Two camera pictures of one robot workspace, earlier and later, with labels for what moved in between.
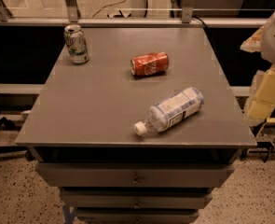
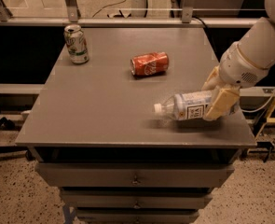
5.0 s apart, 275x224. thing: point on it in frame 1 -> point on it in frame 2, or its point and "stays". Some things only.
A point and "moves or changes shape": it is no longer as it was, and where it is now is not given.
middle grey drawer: [136, 199] stays
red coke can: [149, 63] stays
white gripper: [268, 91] -> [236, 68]
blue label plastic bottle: [171, 110] moves or changes shape
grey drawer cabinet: [143, 132] stays
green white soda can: [76, 44] stays
